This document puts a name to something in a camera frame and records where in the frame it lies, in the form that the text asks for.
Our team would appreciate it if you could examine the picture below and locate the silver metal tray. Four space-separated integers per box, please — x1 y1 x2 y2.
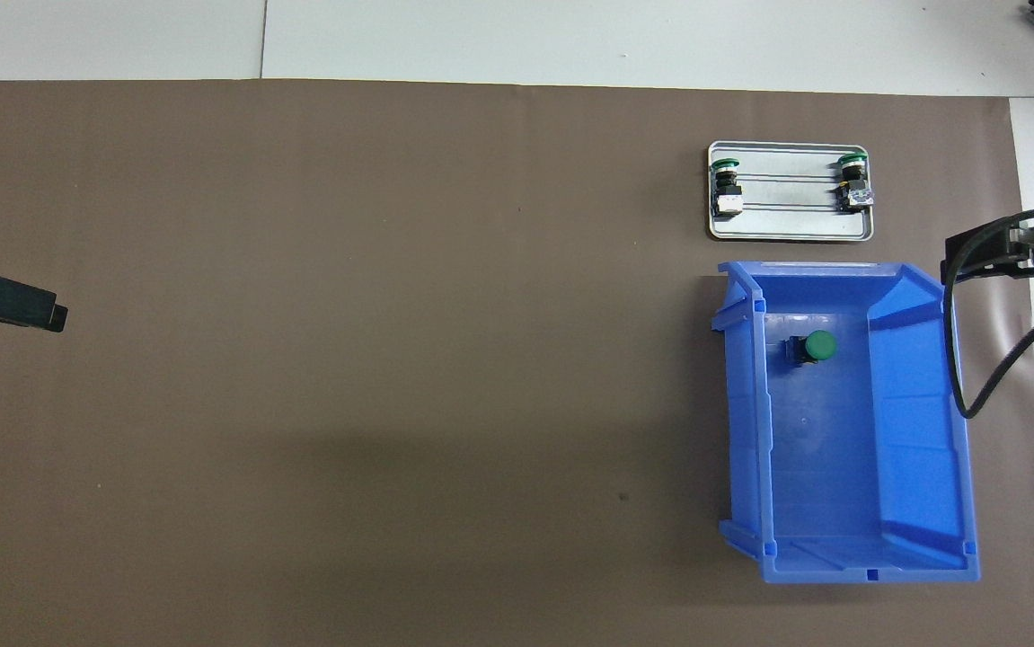
707 140 875 242

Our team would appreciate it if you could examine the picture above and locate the green push button switch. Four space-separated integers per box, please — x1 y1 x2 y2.
786 329 839 368
711 157 745 218
835 153 875 214

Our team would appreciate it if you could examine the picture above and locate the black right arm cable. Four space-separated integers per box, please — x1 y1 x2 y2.
941 205 1034 420

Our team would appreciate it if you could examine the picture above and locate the blue plastic storage bin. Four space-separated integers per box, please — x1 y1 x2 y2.
716 261 982 585

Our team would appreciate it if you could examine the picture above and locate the brown paper table mat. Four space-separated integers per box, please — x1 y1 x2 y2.
0 79 1034 647

